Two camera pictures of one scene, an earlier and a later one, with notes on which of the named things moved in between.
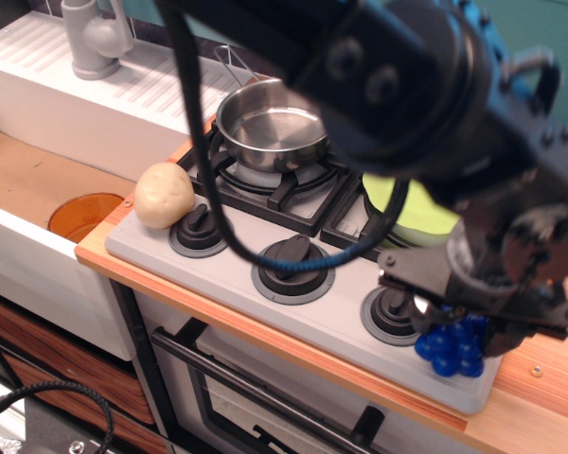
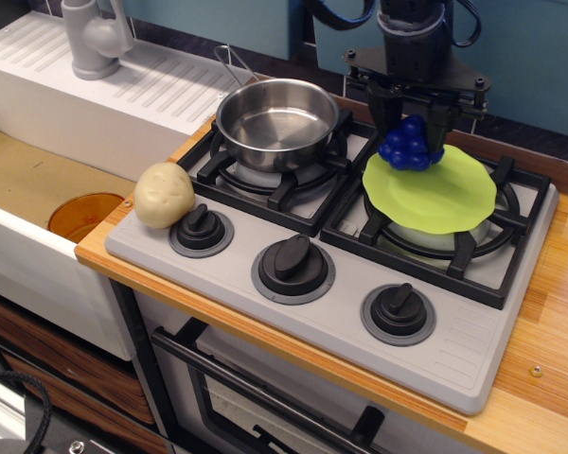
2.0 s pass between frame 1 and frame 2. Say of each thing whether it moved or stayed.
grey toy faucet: stayed
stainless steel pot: stayed
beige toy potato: stayed
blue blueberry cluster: moved
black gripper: moved
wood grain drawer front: stayed
